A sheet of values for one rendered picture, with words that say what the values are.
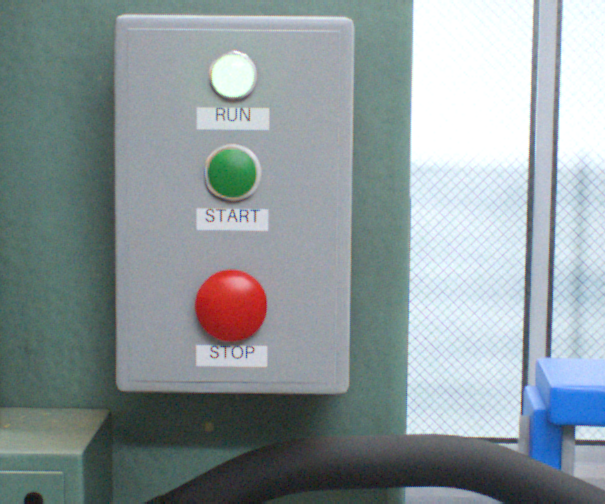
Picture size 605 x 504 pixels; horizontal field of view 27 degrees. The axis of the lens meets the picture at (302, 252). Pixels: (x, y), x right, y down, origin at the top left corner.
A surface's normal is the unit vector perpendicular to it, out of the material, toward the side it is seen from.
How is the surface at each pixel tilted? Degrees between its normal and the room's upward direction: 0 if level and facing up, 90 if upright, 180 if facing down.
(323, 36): 90
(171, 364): 90
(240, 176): 91
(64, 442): 0
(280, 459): 53
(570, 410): 90
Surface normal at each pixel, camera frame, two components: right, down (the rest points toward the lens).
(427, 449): 0.03, -0.52
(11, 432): 0.01, -0.99
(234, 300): 0.00, 0.11
